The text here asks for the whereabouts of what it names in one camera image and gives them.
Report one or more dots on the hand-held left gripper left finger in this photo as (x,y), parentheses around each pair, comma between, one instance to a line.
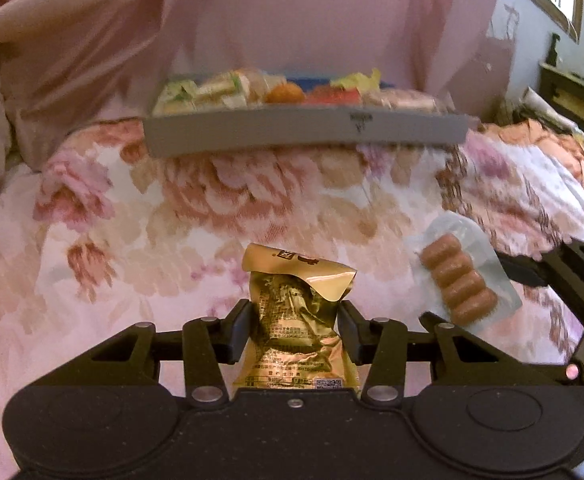
(242,331)

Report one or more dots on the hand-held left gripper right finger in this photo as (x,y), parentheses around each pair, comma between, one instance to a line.
(348,332)

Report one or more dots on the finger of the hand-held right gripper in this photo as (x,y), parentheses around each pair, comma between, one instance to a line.
(524,271)
(431,321)

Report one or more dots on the clear sausage packet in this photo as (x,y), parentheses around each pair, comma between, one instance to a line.
(459,280)

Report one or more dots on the gold foil snack packet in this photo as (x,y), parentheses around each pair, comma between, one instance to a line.
(292,320)

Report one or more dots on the grey cardboard box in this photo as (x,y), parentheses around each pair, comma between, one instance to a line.
(297,132)

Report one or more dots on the red dried tofu packet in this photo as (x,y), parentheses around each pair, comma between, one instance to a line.
(333,96)

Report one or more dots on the orange mandarin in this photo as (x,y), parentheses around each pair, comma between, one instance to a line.
(284,95)

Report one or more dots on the yellow cake packet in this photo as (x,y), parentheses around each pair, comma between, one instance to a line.
(222,90)

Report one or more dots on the yellow-green snack packet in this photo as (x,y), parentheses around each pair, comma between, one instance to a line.
(174,96)

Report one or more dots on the floral bed sheet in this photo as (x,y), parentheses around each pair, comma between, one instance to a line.
(147,240)

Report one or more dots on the orange cloth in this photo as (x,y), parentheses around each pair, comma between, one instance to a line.
(542,135)

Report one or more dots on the rolled white paper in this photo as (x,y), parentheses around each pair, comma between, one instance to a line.
(547,110)

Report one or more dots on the dark wooden furniture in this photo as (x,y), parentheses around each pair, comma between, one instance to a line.
(577,95)

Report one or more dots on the round cookie packet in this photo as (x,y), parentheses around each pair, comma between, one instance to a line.
(402,101)

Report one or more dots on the pink curtain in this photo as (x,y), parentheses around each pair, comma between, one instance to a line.
(297,15)

